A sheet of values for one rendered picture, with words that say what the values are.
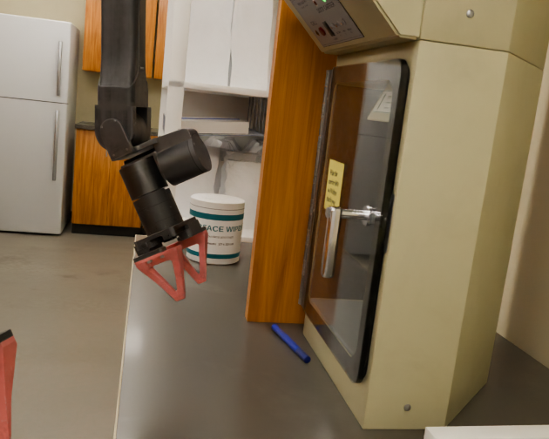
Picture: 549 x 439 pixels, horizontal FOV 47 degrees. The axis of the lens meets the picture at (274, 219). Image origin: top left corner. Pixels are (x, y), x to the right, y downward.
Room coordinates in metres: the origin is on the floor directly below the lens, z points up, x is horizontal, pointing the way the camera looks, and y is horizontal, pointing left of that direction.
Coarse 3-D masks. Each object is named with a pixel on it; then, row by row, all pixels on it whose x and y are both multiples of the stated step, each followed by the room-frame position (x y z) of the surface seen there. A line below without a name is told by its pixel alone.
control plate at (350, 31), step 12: (300, 0) 0.94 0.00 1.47; (312, 0) 0.89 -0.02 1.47; (336, 0) 0.81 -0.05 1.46; (300, 12) 0.98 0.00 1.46; (312, 12) 0.93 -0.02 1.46; (324, 12) 0.88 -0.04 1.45; (336, 12) 0.84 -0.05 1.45; (312, 24) 0.97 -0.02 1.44; (348, 24) 0.83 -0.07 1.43; (324, 36) 0.95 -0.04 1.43; (336, 36) 0.90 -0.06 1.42; (348, 36) 0.86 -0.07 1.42; (360, 36) 0.82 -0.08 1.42
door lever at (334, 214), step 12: (336, 216) 0.75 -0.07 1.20; (348, 216) 0.76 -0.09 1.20; (360, 216) 0.76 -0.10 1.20; (336, 228) 0.75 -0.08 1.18; (324, 240) 0.76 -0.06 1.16; (336, 240) 0.76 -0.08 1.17; (324, 252) 0.76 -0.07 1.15; (336, 252) 0.76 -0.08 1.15; (324, 264) 0.75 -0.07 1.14; (324, 276) 0.75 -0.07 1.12
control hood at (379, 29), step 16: (288, 0) 0.99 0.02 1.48; (352, 0) 0.76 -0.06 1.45; (368, 0) 0.72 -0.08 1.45; (384, 0) 0.71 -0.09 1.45; (400, 0) 0.72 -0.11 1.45; (416, 0) 0.72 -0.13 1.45; (352, 16) 0.80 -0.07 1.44; (368, 16) 0.75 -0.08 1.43; (384, 16) 0.72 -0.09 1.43; (400, 16) 0.72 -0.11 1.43; (416, 16) 0.72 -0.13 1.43; (368, 32) 0.79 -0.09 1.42; (384, 32) 0.74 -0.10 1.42; (400, 32) 0.72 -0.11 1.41; (416, 32) 0.72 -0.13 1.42; (320, 48) 1.02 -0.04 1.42; (336, 48) 0.94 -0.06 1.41; (352, 48) 0.90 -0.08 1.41; (368, 48) 0.87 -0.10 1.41
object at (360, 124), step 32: (352, 64) 0.91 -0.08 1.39; (384, 64) 0.78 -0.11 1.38; (352, 96) 0.89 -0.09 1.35; (384, 96) 0.77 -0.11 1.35; (352, 128) 0.87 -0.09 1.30; (384, 128) 0.75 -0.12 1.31; (352, 160) 0.86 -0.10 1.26; (384, 160) 0.74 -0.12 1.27; (320, 192) 0.99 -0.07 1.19; (352, 192) 0.84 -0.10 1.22; (384, 192) 0.73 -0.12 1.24; (320, 224) 0.97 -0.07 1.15; (352, 224) 0.82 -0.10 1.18; (384, 224) 0.73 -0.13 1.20; (320, 256) 0.95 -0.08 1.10; (352, 256) 0.80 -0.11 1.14; (320, 288) 0.93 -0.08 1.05; (352, 288) 0.79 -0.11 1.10; (320, 320) 0.91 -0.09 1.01; (352, 320) 0.77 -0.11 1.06; (352, 352) 0.76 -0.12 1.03
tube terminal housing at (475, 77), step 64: (448, 0) 0.73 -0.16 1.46; (512, 0) 0.74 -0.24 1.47; (448, 64) 0.73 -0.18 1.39; (512, 64) 0.77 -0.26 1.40; (448, 128) 0.73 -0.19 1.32; (512, 128) 0.81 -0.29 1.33; (448, 192) 0.74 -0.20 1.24; (512, 192) 0.86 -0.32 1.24; (384, 256) 0.73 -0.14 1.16; (448, 256) 0.74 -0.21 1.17; (384, 320) 0.72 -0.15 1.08; (448, 320) 0.74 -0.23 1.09; (384, 384) 0.73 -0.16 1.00; (448, 384) 0.74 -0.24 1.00
